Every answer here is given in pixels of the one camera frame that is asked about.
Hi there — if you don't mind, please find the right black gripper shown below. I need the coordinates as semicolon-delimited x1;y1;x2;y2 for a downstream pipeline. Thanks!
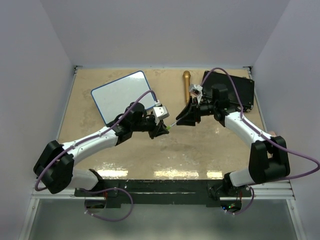
176;96;217;127

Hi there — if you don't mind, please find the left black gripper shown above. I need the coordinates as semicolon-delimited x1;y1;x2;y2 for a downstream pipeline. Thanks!
131;114;169;140

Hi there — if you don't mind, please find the blue framed whiteboard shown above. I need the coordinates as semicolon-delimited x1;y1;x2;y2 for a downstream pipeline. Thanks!
91;70;151;124

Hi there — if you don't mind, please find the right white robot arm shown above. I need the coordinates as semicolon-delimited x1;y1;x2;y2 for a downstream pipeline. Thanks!
176;84;291;197

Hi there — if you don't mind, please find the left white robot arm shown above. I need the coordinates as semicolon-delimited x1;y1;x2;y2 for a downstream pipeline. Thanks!
33;101;169;196

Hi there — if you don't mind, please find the gold microphone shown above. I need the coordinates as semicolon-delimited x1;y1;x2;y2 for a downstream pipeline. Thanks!
182;70;191;104

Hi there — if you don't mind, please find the black hard case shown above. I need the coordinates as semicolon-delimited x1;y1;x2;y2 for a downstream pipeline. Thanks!
202;72;255;112

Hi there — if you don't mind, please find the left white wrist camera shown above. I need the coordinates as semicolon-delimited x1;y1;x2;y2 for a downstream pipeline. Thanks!
152;100;170;121

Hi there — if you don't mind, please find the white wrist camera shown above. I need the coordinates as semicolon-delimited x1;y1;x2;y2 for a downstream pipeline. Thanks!
152;100;170;121
189;84;203;104

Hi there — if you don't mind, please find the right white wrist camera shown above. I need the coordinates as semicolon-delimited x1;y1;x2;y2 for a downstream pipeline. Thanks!
189;84;203;104

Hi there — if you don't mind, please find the black base frame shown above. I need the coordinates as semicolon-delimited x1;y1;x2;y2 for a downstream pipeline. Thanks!
74;179;252;209

